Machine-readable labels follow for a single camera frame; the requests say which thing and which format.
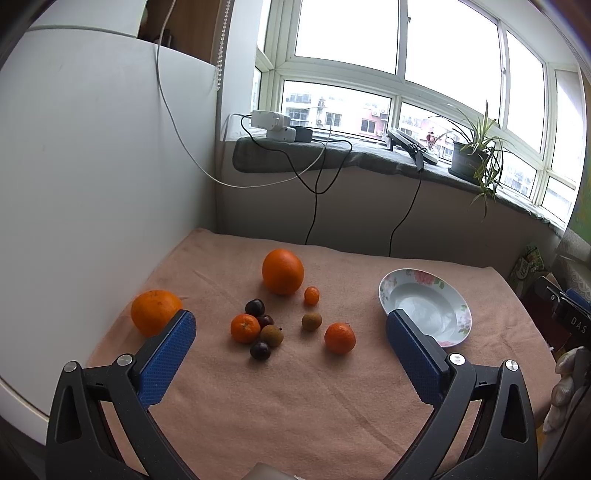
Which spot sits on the white cabinet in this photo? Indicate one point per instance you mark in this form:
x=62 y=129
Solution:
x=106 y=148

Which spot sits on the grey green sill cloth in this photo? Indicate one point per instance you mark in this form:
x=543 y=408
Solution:
x=264 y=156

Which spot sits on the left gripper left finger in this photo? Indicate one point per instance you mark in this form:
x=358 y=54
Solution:
x=80 y=443

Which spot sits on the black power adapter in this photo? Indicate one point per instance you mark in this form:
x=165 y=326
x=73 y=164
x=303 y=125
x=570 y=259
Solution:
x=303 y=134

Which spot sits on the green snack bag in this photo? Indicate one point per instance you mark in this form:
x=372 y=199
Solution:
x=527 y=268

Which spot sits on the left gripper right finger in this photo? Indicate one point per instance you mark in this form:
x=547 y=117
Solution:
x=502 y=443

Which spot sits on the mandarin with stem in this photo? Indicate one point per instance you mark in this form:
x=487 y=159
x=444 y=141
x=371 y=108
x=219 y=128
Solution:
x=244 y=329

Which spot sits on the smooth large orange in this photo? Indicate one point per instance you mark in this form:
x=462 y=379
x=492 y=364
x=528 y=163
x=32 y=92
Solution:
x=283 y=272

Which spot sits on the pink table cloth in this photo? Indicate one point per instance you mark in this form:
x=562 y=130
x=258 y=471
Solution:
x=305 y=410

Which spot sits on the black laptop on sill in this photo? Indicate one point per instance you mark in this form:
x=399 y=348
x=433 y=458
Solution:
x=396 y=138

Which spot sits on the small dark red plum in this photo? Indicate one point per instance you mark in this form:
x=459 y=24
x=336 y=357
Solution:
x=265 y=320

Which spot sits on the gloved right hand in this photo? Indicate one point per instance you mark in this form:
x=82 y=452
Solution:
x=564 y=391

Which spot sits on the potted spider plant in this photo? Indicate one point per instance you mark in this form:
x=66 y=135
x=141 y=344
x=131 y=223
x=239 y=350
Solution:
x=479 y=155

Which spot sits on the floral white plate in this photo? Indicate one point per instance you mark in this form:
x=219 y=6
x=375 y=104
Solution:
x=436 y=307

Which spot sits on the brown longan with stem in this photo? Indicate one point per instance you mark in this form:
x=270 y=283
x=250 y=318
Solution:
x=272 y=335

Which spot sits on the rough large orange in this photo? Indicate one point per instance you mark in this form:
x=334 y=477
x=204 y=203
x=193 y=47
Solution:
x=152 y=310

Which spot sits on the mandarin orange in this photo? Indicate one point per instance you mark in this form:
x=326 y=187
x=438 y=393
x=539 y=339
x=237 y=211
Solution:
x=340 y=338

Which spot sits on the small orange kumquat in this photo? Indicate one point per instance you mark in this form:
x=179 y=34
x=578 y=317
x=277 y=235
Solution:
x=311 y=296

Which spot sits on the white power strip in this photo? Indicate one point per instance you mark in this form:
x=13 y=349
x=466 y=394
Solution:
x=277 y=125

